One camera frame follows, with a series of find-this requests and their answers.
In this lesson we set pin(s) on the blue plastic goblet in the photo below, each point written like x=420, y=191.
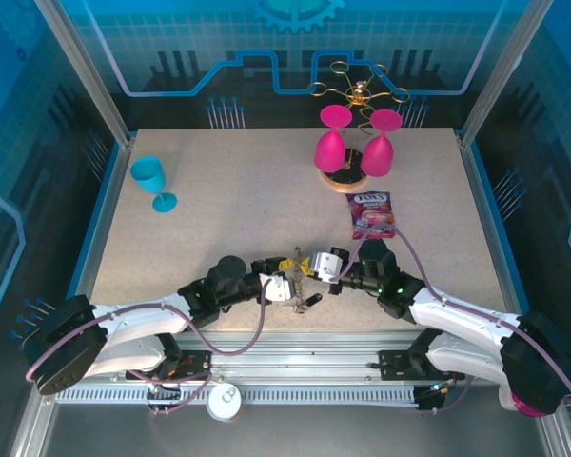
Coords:
x=147, y=176

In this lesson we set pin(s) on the pink and white cup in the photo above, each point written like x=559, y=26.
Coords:
x=528, y=409

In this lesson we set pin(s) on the aluminium mounting beam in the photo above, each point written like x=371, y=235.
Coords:
x=290, y=357

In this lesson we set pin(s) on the clear tag key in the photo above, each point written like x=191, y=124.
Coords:
x=295, y=309

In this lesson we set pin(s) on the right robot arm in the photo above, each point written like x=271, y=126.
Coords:
x=466, y=309

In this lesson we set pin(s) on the white tin can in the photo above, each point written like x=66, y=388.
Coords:
x=223, y=402

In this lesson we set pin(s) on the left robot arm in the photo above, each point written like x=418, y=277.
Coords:
x=133, y=314

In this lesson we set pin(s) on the aluminium frame post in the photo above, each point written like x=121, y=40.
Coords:
x=85, y=76
x=499, y=76

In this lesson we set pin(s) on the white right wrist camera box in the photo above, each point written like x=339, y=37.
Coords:
x=327, y=264

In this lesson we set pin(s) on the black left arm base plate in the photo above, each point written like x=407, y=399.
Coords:
x=202, y=364

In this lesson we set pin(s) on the purple candy bag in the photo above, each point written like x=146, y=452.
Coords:
x=368, y=212

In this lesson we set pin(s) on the black disc keyring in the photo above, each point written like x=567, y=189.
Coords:
x=301, y=283

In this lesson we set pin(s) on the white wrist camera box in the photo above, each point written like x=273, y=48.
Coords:
x=277, y=288
x=327, y=264

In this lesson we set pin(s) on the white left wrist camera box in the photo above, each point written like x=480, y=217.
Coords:
x=277, y=288

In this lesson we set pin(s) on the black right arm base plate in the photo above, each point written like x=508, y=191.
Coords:
x=392, y=366

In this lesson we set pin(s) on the pink plastic goblet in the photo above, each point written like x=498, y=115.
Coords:
x=330, y=147
x=378, y=157

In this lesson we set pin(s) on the aluminium table side rail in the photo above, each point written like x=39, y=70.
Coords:
x=484, y=209
x=108, y=209

